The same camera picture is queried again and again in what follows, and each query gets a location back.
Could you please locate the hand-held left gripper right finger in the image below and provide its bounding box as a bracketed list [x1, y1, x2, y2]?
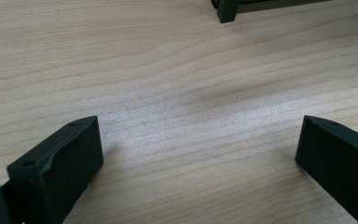
[295, 115, 358, 224]

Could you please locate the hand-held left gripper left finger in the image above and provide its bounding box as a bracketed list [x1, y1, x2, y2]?
[1, 115, 104, 224]

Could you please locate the black metal rack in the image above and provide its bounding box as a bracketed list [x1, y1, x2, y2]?
[210, 0, 334, 24]

